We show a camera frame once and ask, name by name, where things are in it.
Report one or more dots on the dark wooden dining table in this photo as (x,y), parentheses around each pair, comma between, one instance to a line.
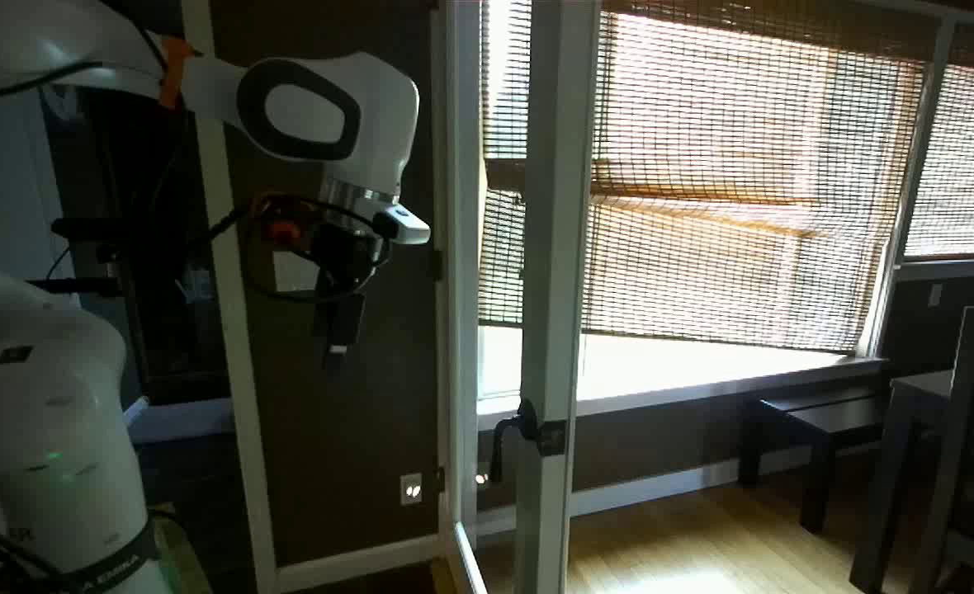
(906,474)

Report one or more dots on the white wall outlet plate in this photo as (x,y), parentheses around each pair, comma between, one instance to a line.
(411,490)

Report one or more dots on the dark wooden bench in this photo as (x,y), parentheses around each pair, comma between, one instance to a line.
(826,425)

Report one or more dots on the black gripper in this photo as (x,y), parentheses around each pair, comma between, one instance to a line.
(321,257)

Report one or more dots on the dark wooden chair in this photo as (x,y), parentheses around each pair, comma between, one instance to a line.
(967,465)

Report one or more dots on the white door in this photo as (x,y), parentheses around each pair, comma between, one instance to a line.
(556,229)

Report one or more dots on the black camera stand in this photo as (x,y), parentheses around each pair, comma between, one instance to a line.
(103,235)

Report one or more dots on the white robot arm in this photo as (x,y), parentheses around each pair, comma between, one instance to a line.
(69,495)

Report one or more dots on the black door lever handle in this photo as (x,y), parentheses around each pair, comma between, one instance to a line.
(517,434)

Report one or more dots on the white door frame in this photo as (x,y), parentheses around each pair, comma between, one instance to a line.
(321,449)

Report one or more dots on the bamboo window blind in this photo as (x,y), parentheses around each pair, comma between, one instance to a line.
(760,160)

